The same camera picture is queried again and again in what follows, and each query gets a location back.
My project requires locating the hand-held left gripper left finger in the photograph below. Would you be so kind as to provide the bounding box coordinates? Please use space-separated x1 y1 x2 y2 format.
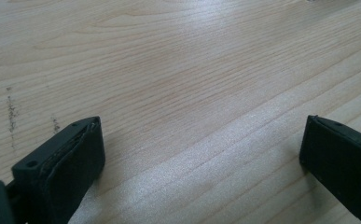
10 116 106 224

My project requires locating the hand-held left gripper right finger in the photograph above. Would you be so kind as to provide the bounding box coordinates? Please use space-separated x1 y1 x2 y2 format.
299 114 361 224

